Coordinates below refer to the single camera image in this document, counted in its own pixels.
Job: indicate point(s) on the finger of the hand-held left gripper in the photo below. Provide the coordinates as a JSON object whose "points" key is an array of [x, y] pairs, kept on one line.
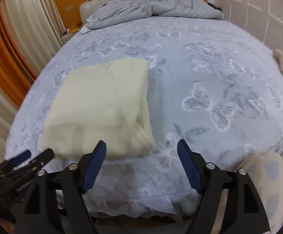
{"points": [[21, 158], [40, 158]]}

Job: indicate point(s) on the grey duvet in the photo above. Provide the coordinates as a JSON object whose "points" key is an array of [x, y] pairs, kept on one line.
{"points": [[160, 4]]}

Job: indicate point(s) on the white ruffled cloth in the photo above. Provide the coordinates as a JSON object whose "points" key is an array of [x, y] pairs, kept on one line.
{"points": [[85, 30]]}

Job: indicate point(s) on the butterfly print bedspread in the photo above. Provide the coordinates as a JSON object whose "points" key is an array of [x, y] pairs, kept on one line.
{"points": [[192, 78]]}

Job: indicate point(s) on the beige bedside table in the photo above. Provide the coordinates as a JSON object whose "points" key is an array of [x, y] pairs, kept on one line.
{"points": [[70, 35]]}

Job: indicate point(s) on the orange curtain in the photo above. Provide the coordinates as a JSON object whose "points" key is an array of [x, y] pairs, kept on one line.
{"points": [[2, 53]]}

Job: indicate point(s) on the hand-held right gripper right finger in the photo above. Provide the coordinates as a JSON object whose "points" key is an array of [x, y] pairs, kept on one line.
{"points": [[190, 165]]}

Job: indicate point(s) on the wall power outlet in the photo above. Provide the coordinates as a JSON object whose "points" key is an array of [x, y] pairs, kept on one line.
{"points": [[69, 8]]}

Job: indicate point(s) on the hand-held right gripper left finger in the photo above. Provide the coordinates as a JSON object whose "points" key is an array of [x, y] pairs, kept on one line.
{"points": [[95, 165]]}

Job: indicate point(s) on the white panelled wardrobe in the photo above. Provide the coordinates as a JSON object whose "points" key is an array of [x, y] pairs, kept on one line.
{"points": [[258, 4]]}

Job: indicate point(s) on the cream knit cardigan sweater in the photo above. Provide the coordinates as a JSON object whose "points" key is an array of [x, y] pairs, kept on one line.
{"points": [[95, 102]]}

